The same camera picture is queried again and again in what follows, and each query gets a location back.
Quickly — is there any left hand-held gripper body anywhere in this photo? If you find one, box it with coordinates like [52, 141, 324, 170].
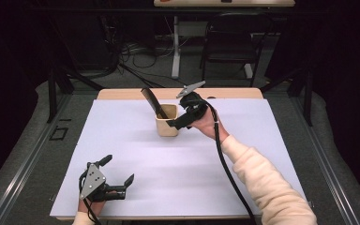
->
[78, 162, 128, 203]

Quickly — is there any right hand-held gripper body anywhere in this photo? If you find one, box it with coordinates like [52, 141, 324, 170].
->
[175, 80, 210, 122]

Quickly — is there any cream square cup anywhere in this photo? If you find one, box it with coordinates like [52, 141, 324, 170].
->
[155, 103, 180, 138]

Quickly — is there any black comb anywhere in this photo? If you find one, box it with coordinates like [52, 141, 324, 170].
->
[140, 87, 170, 120]

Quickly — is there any person's right hand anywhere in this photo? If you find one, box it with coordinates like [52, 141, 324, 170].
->
[187, 107, 231, 143]

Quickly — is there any person's left hand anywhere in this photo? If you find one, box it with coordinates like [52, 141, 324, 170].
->
[78, 190, 120, 218]

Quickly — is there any white table mat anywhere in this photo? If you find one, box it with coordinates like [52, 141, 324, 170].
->
[49, 97, 308, 218]

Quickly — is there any wooden table with white legs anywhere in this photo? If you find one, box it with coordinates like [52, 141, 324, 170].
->
[153, 0, 295, 80]

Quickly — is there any black folding chair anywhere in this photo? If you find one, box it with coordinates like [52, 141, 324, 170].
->
[199, 12, 275, 88]

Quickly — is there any black metal stand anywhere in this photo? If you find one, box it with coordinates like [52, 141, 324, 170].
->
[46, 60, 106, 125]
[259, 62, 314, 128]

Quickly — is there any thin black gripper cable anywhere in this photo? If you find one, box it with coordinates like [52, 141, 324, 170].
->
[78, 170, 102, 225]

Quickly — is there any thick black gripper cable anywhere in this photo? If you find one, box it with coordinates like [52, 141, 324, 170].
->
[200, 98, 259, 225]

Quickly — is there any metal floor rail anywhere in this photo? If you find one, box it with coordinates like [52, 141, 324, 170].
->
[0, 93, 73, 225]
[292, 93, 360, 225]

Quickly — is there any tangle of floor cables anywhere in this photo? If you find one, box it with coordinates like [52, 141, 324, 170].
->
[99, 15, 176, 89]

